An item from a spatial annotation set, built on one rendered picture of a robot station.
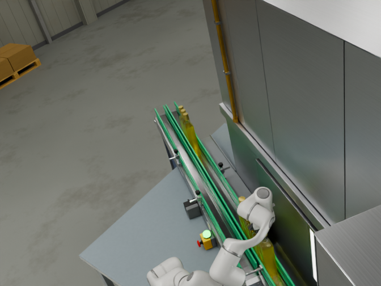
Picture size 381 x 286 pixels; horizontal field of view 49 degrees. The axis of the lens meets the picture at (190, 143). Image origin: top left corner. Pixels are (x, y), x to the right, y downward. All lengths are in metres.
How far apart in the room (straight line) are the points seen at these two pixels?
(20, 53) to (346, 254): 7.66
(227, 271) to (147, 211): 1.22
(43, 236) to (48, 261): 0.33
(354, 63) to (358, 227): 0.56
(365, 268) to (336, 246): 0.04
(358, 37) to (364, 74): 0.09
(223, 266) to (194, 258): 0.79
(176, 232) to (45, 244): 1.80
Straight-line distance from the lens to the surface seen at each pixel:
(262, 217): 1.60
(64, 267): 3.79
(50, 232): 4.18
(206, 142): 2.97
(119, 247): 2.62
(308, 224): 1.70
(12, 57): 7.93
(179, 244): 2.49
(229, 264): 1.63
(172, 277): 1.87
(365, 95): 1.08
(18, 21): 9.02
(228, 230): 2.31
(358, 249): 0.57
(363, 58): 1.04
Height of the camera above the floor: 2.57
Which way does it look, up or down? 34 degrees down
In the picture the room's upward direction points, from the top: 15 degrees counter-clockwise
